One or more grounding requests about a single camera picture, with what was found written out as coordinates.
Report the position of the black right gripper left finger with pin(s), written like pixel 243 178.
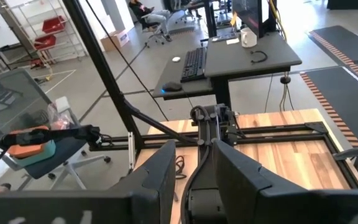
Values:
pixel 162 174

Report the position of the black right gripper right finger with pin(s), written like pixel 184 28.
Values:
pixel 241 186

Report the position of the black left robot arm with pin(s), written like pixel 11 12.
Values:
pixel 207 130

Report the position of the black computer mouse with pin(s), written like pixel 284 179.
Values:
pixel 171 86

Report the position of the black keyboard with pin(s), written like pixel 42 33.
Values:
pixel 194 63

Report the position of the small white puck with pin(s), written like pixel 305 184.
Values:
pixel 176 59

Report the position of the black side desk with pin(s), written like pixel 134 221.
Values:
pixel 253 62

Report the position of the orange and teal object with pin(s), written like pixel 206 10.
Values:
pixel 31 152

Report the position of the black striped-edge floor mat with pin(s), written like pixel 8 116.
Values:
pixel 346 102
pixel 350 43

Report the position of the cardboard box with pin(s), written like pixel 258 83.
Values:
pixel 117 39

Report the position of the white paper note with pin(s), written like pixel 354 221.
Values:
pixel 232 41

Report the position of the white mug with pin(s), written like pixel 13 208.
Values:
pixel 248 38

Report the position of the person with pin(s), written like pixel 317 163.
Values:
pixel 145 12

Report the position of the mesh back office chair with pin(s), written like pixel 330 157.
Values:
pixel 11 102

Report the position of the black desk monitor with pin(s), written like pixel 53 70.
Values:
pixel 247 12

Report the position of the red storage bin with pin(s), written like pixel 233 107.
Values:
pixel 53 24
pixel 44 42

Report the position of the black aluminium rig frame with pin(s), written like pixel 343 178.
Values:
pixel 89 31

